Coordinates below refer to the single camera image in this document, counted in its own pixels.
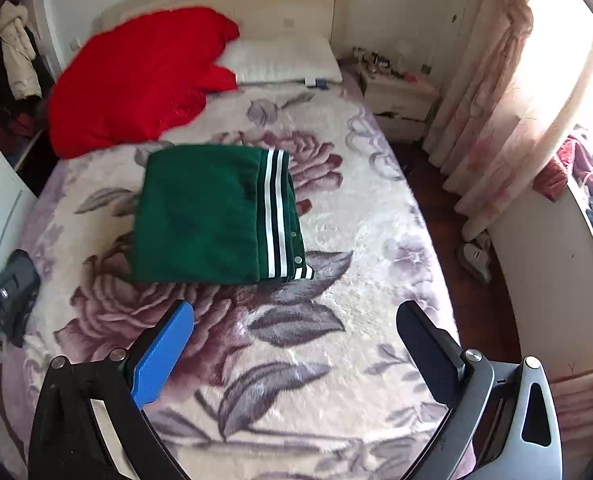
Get white nightstand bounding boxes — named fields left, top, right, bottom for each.
left=359, top=67, right=442, bottom=143

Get red quilt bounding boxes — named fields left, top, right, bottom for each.
left=46, top=6, right=241, bottom=159

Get white slipper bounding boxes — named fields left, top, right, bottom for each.
left=459, top=246, right=492, bottom=286
left=464, top=232, right=492, bottom=261

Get cream bed headboard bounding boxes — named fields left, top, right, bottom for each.
left=91, top=0, right=352, bottom=61

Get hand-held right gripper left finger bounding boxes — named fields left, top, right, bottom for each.
left=29, top=300, right=194, bottom=480

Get white pillow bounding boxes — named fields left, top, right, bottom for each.
left=215, top=35, right=345, bottom=86

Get dark red cloth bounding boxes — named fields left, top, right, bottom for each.
left=531, top=132, right=593, bottom=201

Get pink floral curtain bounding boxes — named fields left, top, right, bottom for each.
left=421, top=0, right=593, bottom=243

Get green varsity jacket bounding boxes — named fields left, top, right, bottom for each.
left=128, top=143, right=316, bottom=287

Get red folded clothes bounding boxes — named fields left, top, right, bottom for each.
left=0, top=105, right=42, bottom=139

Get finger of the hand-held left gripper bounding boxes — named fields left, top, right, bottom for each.
left=0, top=249, right=42, bottom=311

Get dark hanging clothes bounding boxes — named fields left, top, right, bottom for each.
left=24, top=25, right=57, bottom=91

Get pink folded fabric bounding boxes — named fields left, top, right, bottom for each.
left=551, top=370, right=593, bottom=461

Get beige hanging coat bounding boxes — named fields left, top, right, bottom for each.
left=0, top=1, right=42, bottom=101

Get cluster of small bottles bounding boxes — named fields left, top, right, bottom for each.
left=351, top=46, right=420, bottom=81

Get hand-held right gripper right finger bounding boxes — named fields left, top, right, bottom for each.
left=397, top=301, right=562, bottom=480

